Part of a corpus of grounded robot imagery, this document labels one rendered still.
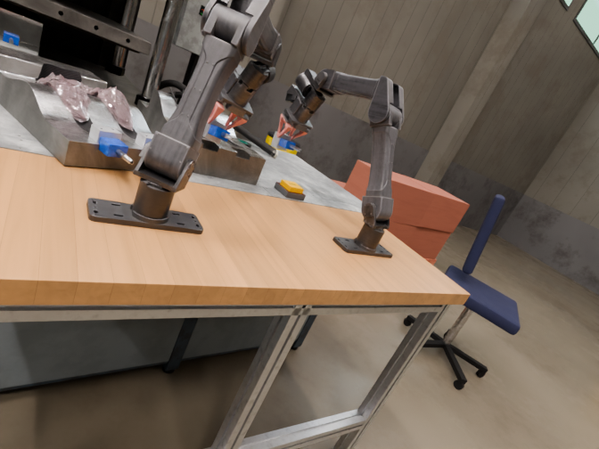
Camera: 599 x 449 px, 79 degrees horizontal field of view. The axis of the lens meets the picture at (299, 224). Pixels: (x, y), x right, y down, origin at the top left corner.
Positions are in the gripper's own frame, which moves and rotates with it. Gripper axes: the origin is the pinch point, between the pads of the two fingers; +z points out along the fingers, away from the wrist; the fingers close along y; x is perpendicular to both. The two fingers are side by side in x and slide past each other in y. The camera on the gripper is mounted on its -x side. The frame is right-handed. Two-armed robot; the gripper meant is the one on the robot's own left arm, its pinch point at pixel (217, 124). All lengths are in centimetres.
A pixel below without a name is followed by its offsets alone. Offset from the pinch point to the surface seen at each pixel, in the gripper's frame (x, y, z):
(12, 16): -70, 45, 33
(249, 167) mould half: 4.3, -14.8, 6.5
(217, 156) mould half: 4.6, -3.5, 6.8
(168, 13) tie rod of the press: -76, 2, 4
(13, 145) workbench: 14.4, 40.7, 16.6
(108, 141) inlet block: 16.3, 26.9, 6.4
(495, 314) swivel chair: 47, -171, 6
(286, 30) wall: -294, -167, 12
